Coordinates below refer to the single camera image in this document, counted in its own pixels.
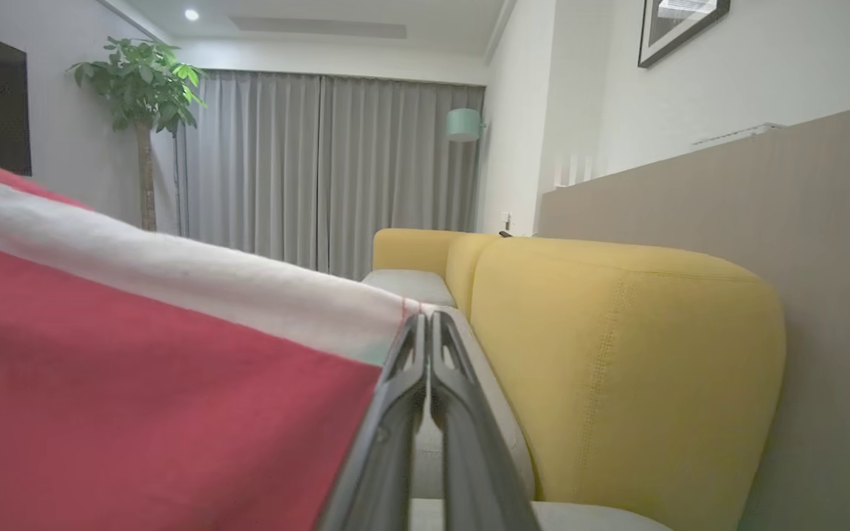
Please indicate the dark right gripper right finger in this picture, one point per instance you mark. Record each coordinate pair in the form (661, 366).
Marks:
(477, 472)

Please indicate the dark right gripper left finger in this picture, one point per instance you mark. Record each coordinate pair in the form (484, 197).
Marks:
(381, 457)

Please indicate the red white numbered jersey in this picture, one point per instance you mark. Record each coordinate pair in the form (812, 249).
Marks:
(137, 369)

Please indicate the small grey seat cushion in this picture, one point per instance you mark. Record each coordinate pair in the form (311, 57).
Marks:
(410, 286)

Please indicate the wide yellow backrest cushion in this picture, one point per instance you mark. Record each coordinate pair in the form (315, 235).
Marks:
(617, 369)

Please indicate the yellow sofa armrest section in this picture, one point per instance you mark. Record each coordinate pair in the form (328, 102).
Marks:
(410, 251)

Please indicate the white slatted railing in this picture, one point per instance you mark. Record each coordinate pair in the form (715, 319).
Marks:
(571, 169)

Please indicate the teal floor lamp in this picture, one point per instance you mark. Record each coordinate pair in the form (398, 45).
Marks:
(463, 124)

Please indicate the beige half-height partition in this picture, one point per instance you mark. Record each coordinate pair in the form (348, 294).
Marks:
(838, 295)

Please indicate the white flat box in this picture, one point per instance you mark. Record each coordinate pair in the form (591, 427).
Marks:
(742, 135)

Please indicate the green potted tree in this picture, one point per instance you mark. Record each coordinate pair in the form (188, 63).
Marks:
(137, 81)

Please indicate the black framed picture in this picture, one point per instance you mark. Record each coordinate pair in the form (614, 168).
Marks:
(679, 29)

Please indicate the white wall socket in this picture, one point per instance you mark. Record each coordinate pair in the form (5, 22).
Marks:
(506, 220)

